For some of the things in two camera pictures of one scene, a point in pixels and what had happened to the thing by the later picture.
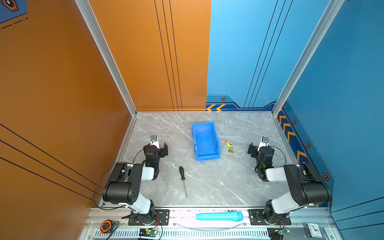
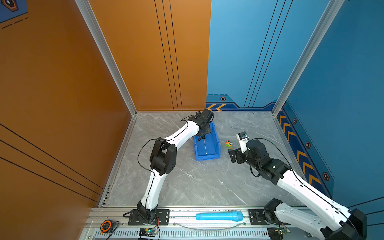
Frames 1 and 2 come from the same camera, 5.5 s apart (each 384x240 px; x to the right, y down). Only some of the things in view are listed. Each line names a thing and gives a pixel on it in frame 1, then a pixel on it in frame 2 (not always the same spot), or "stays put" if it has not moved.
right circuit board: (277, 233) stays put
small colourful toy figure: (229, 145) stays put
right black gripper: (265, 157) → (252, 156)
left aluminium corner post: (87, 11) stays put
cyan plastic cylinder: (237, 216) stays put
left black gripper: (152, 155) → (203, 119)
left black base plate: (156, 217) stays put
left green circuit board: (148, 232) stays put
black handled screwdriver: (181, 169) → (203, 138)
